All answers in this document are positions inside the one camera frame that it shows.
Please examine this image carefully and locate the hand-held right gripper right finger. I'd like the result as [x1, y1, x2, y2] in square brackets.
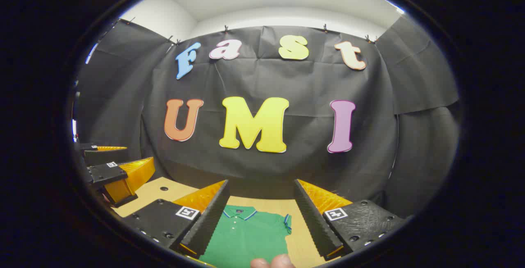
[293, 179, 412, 261]

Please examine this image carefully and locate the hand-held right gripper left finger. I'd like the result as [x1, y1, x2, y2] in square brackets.
[122, 179, 231, 259]

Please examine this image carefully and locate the green T-shirt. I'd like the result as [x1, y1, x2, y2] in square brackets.
[200, 205, 292, 268]

